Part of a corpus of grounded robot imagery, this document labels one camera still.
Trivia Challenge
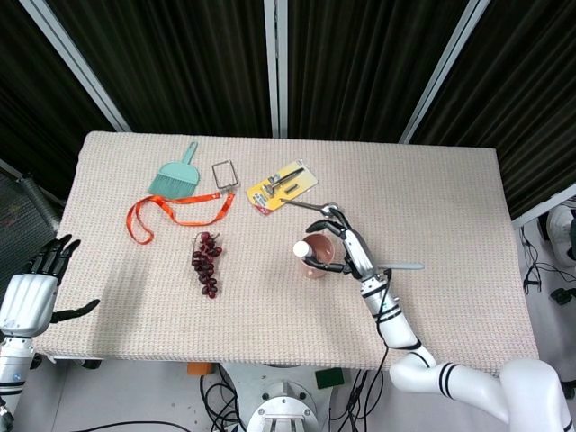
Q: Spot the teal plastic hand brush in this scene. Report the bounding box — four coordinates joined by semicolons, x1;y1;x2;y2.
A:
148;140;202;200

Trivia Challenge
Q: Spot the green box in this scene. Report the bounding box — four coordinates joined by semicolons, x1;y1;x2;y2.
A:
314;367;347;391

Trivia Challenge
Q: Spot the dark red grape bunch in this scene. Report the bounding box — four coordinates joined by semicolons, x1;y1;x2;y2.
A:
191;230;224;300

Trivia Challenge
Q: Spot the metal spoon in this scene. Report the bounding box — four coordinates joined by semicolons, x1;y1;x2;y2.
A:
281;197;344;218

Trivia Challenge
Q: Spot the metal rectangular badge frame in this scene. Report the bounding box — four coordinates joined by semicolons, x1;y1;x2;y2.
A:
211;159;241;192

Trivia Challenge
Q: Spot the pink ribbed plastic cup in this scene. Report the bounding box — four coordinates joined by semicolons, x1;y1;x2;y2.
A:
294;233;338;281

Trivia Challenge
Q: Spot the yellow carded razor package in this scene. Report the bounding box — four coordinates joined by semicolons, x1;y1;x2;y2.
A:
245;157;320;218

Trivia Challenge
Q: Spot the white silver robot base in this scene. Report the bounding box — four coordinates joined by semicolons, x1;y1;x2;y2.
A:
219;362;344;432

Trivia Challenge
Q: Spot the purple white toothpaste tube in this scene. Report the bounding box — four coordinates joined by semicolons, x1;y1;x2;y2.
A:
292;240;323;267

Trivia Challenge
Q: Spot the white machine housing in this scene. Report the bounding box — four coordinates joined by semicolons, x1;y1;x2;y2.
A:
545;203;576;267

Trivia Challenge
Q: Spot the white partition frame rail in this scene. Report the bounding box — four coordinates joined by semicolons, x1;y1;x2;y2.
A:
511;183;576;229

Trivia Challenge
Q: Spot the grey white toothbrush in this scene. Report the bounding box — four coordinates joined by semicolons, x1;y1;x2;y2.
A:
376;262;426;273

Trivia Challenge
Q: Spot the orange ribbon lanyard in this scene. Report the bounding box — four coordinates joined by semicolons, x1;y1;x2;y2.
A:
125;191;237;246

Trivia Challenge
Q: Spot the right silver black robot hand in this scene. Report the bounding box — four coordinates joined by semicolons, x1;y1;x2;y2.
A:
305;204;383;281

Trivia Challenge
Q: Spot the black pleated curtain panel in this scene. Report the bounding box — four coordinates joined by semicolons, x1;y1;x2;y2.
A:
44;0;274;137
410;0;576;222
286;0;470;141
0;0;114;193

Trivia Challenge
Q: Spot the black floor cable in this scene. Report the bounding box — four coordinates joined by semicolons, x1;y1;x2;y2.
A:
518;224;576;296

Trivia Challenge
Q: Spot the white partition frame post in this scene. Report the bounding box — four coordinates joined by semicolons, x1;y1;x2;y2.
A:
262;0;290;139
19;0;132;133
399;0;492;145

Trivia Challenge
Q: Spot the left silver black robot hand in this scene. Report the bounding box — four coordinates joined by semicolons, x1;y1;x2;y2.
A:
0;233;101;338

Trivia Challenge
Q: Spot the beige waffle table cloth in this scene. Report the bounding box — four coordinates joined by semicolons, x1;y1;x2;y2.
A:
33;130;544;384

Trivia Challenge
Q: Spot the grey corrugated hose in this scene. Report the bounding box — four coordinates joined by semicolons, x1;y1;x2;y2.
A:
16;174;61;229

